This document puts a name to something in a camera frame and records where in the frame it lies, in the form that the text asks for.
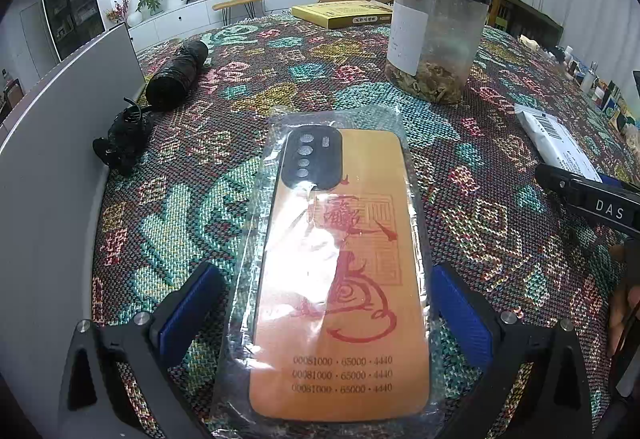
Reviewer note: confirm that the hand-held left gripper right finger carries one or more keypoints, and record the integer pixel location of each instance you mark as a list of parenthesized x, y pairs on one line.
[(462, 319)]

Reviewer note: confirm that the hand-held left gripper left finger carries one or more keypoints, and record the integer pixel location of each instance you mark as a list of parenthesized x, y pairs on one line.
[(187, 319)]

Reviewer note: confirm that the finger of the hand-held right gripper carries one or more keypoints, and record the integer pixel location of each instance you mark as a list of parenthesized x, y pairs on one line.
[(625, 184), (590, 201)]

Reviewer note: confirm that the orange phone case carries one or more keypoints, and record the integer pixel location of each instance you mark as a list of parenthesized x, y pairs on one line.
[(340, 269)]

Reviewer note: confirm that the person's right hand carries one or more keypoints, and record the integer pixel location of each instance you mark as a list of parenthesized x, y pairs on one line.
[(620, 314)]

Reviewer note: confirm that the colourful woven blanket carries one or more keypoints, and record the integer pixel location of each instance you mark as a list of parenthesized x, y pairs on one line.
[(500, 269)]

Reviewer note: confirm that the white labelled package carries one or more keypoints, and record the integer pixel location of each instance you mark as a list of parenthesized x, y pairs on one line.
[(550, 134)]

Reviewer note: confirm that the cluster of small bottles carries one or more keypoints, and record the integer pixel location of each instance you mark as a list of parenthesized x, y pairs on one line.
[(595, 81)]

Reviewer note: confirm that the dark wooden table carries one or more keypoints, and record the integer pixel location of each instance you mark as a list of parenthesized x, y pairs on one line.
[(535, 21)]

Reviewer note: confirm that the grey upholstered panel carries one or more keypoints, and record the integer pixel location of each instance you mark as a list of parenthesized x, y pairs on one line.
[(50, 144)]

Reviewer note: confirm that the clear jar with black lid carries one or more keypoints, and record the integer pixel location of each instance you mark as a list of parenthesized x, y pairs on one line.
[(440, 34)]

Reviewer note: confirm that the black trash bag roll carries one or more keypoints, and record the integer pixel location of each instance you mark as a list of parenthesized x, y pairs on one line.
[(175, 76)]

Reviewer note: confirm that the white television cabinet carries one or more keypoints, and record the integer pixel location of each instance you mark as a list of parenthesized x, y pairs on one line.
[(185, 16)]

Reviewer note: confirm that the white vase with red flowers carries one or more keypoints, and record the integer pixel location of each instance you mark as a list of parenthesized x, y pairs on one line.
[(134, 18)]

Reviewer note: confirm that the flat yellow box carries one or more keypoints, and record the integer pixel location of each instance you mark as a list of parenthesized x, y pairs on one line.
[(340, 14)]

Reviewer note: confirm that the wooden side table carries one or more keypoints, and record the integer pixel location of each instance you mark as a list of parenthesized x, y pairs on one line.
[(237, 1)]

